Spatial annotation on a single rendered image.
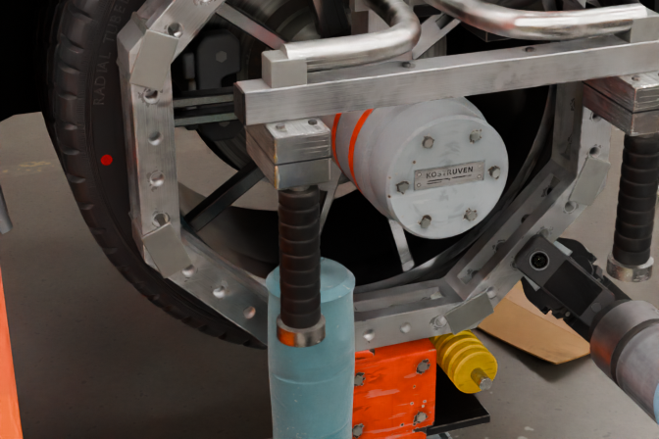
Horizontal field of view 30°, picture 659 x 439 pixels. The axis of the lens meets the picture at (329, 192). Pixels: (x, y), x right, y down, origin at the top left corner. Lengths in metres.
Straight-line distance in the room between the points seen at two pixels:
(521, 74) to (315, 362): 0.35
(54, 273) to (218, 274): 1.57
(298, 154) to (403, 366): 0.47
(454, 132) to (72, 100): 0.39
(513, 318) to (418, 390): 1.17
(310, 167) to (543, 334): 1.58
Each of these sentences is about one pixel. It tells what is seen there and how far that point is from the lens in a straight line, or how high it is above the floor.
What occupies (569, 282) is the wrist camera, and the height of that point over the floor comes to 0.67.
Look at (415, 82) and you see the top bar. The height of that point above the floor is 0.97.
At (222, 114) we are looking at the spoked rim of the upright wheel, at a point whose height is 0.85.
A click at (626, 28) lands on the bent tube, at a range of 1.16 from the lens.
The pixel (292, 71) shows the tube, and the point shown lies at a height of 0.99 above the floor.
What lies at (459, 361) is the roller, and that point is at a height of 0.53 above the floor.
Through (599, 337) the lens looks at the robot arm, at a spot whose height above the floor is 0.64.
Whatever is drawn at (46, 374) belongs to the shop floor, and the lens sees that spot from 2.49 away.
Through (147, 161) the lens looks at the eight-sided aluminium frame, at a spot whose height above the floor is 0.85.
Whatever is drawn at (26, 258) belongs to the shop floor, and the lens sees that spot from 2.93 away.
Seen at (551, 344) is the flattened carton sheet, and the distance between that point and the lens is 2.53.
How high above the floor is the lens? 1.33
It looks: 25 degrees down
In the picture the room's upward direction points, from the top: straight up
